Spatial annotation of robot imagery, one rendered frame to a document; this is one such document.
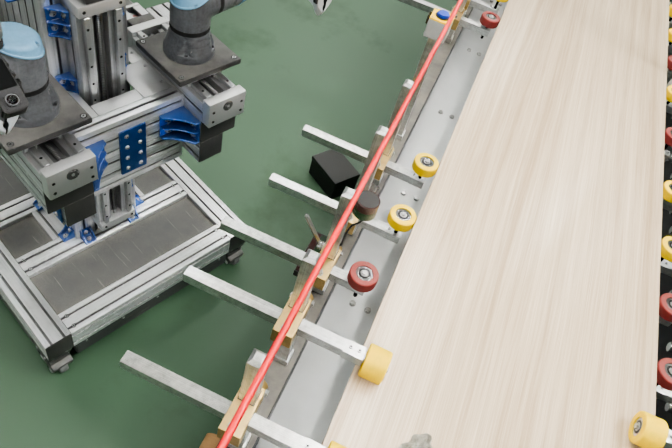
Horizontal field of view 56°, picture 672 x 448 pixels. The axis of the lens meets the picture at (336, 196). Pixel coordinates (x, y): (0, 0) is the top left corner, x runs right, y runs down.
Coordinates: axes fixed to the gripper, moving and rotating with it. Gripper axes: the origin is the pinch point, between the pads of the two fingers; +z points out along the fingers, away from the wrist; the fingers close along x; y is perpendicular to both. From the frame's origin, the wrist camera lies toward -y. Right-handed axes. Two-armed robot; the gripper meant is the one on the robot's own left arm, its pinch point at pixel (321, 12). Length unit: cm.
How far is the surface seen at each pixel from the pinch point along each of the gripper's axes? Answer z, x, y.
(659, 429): 33, 3, -127
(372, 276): 41, 22, -54
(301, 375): 69, 43, -56
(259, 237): 45, 35, -25
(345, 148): 49, -13, -12
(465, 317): 41, 11, -78
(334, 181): 120, -56, 17
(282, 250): 45, 33, -32
